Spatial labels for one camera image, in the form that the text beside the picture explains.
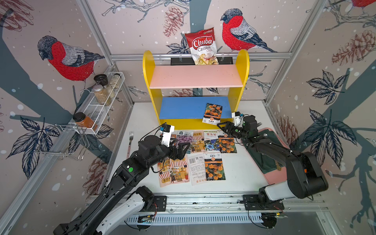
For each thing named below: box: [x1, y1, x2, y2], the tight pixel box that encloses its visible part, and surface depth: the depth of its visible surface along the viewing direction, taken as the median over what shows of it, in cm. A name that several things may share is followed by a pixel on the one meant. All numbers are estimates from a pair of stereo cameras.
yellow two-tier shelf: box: [142, 48, 250, 130], surface depth 91 cm
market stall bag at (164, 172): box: [157, 158, 171, 188], surface depth 85 cm
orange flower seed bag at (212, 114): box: [201, 102, 223, 126], surface depth 97 cm
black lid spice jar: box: [93, 73, 109, 90], surface depth 75 cm
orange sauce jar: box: [72, 112, 98, 131], surface depth 62 cm
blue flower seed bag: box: [203, 130, 220, 151], surface depth 100 cm
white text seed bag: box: [187, 152, 207, 186], surface depth 87 cm
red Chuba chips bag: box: [184, 26, 219, 66], surface depth 85 cm
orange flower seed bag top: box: [217, 134, 237, 154], surface depth 97 cm
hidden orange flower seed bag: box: [203, 151, 226, 181], surface depth 87 cm
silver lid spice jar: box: [93, 84, 109, 105], surface depth 74 cm
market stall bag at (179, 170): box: [169, 153, 190, 184], surface depth 86 cm
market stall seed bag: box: [191, 130, 205, 153], surface depth 99 cm
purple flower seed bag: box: [176, 130, 194, 146], surface depth 100 cm
